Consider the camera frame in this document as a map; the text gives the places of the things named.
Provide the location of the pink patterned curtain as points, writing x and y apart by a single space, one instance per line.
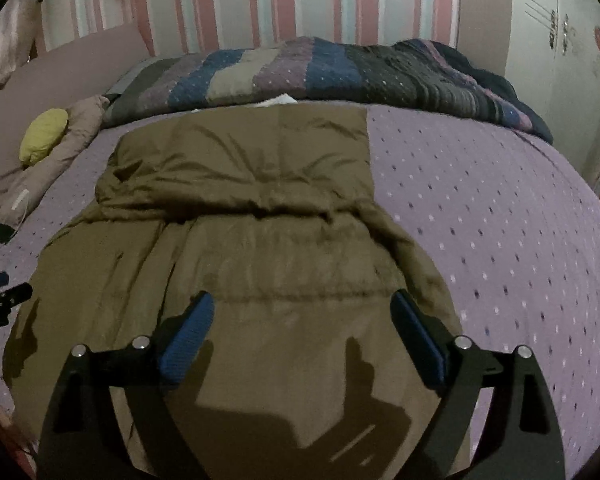
5 35

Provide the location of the white wardrobe with flower stickers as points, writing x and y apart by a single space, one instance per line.
545 60

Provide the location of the black phone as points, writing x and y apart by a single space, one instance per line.
4 232

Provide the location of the brown coat with white collar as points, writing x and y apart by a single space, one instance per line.
260 260

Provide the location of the striped patchwork quilt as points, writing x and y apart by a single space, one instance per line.
330 70

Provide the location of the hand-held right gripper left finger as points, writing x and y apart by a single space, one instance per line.
187 340

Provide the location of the yellow round cushion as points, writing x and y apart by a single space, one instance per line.
42 135

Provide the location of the beige pillow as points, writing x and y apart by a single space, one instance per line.
77 127

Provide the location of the pink padded headboard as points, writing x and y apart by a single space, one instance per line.
55 75

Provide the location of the bed with purple dotted sheet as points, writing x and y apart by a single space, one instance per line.
480 235

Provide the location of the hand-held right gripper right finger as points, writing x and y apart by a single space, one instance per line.
420 340

